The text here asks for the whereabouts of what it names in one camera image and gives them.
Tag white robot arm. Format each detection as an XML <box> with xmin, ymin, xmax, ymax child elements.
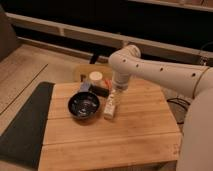
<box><xmin>108</xmin><ymin>45</ymin><xmax>213</xmax><ymax>171</ymax></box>

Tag orange small object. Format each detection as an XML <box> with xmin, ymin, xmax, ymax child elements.
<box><xmin>104</xmin><ymin>79</ymin><xmax>112</xmax><ymax>89</ymax></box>

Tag dark brown rectangular block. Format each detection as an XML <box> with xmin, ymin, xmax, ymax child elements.
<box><xmin>89</xmin><ymin>85</ymin><xmax>109</xmax><ymax>97</ymax></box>

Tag blue small object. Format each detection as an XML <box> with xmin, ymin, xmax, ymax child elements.
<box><xmin>79</xmin><ymin>82</ymin><xmax>91</xmax><ymax>92</ymax></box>

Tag dark blue bowl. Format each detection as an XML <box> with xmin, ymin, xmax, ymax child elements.
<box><xmin>68</xmin><ymin>92</ymin><xmax>100</xmax><ymax>120</ymax></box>

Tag black floor mat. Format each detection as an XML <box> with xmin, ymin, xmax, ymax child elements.
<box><xmin>0</xmin><ymin>82</ymin><xmax>54</xmax><ymax>169</ymax></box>

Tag black cables on floor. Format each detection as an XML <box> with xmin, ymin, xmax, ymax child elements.
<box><xmin>165</xmin><ymin>96</ymin><xmax>192</xmax><ymax>126</ymax></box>

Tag white window frame rail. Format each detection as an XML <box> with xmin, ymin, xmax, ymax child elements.
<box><xmin>6</xmin><ymin>13</ymin><xmax>213</xmax><ymax>58</ymax></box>

